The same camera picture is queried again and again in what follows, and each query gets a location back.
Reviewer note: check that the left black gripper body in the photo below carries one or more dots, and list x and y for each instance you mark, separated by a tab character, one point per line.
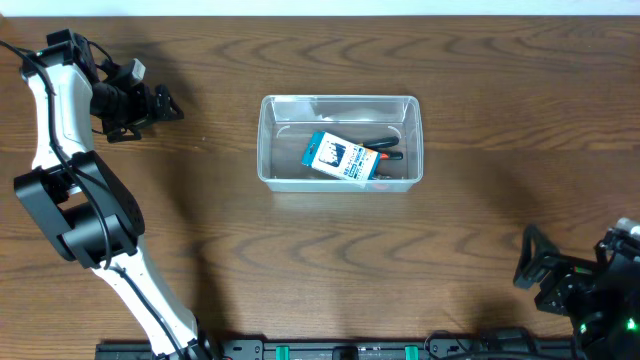
145	107

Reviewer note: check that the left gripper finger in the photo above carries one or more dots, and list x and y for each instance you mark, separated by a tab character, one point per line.
165	107
123	134

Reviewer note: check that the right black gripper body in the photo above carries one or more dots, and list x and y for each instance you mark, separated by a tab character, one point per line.
558	281

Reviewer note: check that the clear plastic container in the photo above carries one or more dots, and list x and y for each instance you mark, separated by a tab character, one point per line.
287	123

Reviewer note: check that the blue white screw box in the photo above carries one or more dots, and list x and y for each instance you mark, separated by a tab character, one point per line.
339	158

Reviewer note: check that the red handled pliers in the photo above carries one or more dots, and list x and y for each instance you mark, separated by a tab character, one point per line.
391	155

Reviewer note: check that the yellow black screwdriver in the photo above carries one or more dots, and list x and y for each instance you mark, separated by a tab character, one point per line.
382	143

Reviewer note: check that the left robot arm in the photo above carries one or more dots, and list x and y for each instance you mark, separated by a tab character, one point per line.
83	209

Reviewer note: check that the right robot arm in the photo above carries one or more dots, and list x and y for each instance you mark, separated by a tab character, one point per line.
613	332

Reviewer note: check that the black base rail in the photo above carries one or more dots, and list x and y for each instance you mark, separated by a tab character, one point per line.
440	346

